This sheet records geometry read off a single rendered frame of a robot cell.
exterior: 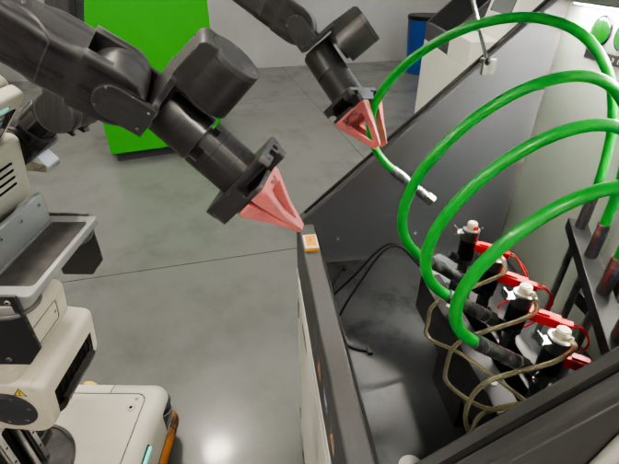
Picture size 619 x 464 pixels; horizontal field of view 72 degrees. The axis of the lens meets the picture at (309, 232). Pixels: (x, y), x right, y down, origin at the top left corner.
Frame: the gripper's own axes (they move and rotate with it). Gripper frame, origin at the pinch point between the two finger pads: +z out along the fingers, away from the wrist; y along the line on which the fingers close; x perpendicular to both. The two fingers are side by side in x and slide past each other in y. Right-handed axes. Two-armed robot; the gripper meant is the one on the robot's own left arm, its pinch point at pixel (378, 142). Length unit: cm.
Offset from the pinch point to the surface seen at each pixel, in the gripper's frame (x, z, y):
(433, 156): -11.9, 9.1, -16.6
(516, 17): -26.5, -1.7, 1.3
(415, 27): 95, -205, 561
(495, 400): 0.5, 41.3, -14.8
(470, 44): 14, -65, 265
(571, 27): -30.8, 3.7, 3.8
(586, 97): -26.8, 12.5, 29.8
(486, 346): -6.8, 30.9, -23.0
